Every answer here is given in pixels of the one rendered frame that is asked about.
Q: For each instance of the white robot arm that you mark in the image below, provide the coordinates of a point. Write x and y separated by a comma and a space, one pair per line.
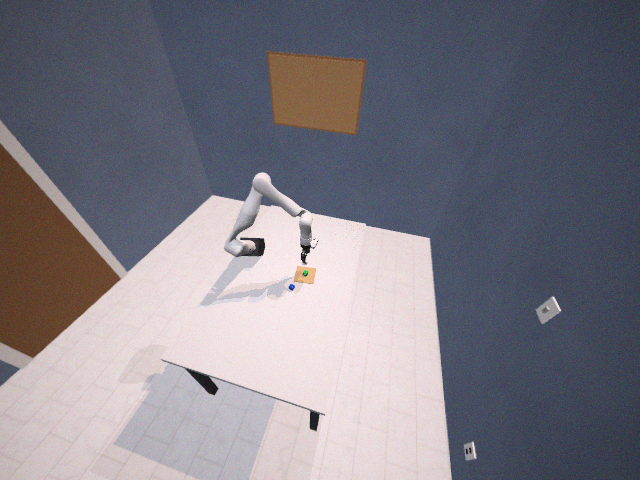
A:
261, 186

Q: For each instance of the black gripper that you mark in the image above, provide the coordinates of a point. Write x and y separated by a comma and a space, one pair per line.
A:
305, 249

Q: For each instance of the tan flat mat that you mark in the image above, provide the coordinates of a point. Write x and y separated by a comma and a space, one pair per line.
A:
299, 277

